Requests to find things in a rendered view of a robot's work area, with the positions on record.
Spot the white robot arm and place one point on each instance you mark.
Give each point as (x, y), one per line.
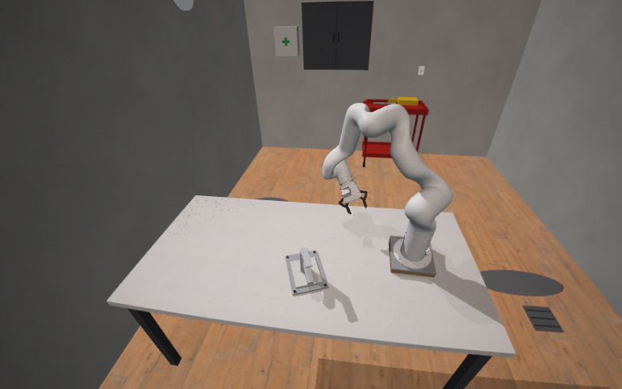
(411, 251)

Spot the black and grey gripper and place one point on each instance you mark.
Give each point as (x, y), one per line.
(355, 195)

